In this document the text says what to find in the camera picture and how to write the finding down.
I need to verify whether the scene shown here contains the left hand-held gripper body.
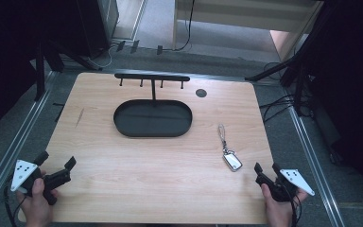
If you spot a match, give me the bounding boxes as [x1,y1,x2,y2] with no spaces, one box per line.
[10,159,73,206]

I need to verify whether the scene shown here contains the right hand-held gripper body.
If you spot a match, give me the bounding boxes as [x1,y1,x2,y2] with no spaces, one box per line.
[254,168,316,203]

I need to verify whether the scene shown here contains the silver keychain with tag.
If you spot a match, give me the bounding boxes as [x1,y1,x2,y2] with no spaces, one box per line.
[217,123,244,173]

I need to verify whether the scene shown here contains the black key rack with tray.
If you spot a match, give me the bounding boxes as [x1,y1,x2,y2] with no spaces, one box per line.
[112,72,194,138]

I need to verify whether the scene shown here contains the person's right hand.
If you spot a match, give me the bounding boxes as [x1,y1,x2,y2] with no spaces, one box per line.
[260,183,309,227]

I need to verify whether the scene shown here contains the person's left hand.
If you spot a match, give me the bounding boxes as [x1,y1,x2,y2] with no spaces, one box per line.
[15,177,60,227]

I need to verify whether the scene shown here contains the black metal stand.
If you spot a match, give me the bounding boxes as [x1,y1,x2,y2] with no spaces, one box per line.
[32,39,103,102]
[245,27,320,117]

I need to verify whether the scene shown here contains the dark cabinet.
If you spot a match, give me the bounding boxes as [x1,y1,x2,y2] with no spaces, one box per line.
[75,0,121,59]

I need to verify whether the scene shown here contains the white cabinet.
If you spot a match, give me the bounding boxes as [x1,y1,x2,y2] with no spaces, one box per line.
[171,0,325,62]

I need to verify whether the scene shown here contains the metal floor rail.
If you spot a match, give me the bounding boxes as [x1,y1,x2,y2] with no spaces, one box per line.
[0,70,60,220]
[286,105,347,227]

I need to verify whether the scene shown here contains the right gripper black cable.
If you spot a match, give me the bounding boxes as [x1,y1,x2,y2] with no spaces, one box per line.
[287,185,303,227]

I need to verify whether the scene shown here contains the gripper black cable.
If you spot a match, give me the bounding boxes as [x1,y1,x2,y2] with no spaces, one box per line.
[287,185,303,227]
[2,183,26,227]

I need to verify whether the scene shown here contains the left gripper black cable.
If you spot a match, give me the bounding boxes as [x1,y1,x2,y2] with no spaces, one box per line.
[2,183,26,227]

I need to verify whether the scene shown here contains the black floor cables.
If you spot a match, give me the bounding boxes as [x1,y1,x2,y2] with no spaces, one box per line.
[259,61,315,125]

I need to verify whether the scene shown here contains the white floor cable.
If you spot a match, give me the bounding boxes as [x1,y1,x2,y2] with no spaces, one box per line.
[86,44,116,69]

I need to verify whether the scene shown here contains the black hanging cable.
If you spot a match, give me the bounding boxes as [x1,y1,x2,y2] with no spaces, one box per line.
[173,0,197,52]

